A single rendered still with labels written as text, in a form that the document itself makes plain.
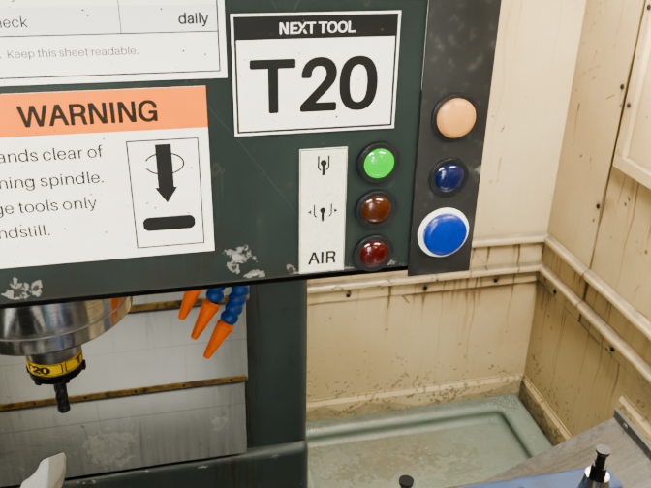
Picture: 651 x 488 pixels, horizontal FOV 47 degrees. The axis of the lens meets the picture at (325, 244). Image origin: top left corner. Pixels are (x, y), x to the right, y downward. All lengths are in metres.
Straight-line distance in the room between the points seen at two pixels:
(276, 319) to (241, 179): 0.87
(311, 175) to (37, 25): 0.17
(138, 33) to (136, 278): 0.15
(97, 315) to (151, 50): 0.30
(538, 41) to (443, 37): 1.23
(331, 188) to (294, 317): 0.87
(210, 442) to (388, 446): 0.65
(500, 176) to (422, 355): 0.50
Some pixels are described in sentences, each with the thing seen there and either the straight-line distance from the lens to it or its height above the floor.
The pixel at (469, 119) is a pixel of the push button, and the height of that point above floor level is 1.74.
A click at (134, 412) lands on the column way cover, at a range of 1.37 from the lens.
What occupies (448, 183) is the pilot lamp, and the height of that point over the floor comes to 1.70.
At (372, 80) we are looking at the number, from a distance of 0.46.
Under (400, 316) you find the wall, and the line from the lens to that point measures 1.83.
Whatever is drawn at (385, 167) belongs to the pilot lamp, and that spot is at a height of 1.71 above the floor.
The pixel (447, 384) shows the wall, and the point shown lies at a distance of 2.01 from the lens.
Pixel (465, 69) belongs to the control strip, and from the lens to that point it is 0.47.
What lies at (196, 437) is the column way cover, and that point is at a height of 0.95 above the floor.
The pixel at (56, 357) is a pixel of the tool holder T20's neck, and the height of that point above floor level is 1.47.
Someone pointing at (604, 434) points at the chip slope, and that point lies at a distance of 1.70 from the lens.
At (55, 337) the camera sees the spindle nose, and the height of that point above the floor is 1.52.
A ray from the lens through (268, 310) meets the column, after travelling 1.31.
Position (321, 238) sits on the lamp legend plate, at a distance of 0.49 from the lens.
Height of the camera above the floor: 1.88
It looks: 27 degrees down
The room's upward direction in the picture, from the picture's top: 1 degrees clockwise
